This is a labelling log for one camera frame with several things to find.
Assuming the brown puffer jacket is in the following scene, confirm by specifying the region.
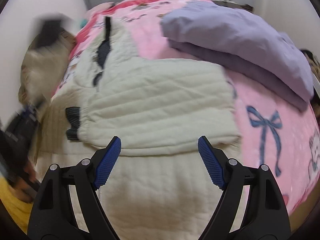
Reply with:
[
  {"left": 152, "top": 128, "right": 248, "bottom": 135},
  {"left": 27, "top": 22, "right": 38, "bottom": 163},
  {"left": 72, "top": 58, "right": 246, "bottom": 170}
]
[{"left": 18, "top": 29, "right": 76, "bottom": 105}]

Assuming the patterned clothes pile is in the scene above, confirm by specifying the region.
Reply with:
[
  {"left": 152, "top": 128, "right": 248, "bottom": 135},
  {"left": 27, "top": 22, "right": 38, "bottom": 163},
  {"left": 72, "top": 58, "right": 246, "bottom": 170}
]
[{"left": 301, "top": 49, "right": 319, "bottom": 95}]

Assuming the pink cartoon blanket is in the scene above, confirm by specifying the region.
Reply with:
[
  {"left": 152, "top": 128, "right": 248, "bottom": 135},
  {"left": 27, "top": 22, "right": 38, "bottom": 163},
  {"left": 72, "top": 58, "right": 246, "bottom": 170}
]
[{"left": 61, "top": 0, "right": 319, "bottom": 213}]

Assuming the folded purple garment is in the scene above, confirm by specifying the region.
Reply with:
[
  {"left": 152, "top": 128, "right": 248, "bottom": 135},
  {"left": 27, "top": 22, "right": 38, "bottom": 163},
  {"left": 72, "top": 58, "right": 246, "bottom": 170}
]
[{"left": 161, "top": 0, "right": 313, "bottom": 112}]

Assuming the cream quilted jacket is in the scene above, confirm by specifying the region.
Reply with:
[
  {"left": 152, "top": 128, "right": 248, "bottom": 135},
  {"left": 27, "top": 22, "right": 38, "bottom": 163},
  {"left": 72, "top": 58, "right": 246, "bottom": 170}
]
[{"left": 35, "top": 21, "right": 241, "bottom": 239}]

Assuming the white nightstand with clutter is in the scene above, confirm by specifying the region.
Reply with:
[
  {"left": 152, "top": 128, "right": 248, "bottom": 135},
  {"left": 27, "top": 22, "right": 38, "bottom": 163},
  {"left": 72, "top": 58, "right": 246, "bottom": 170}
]
[{"left": 211, "top": 0, "right": 254, "bottom": 13}]

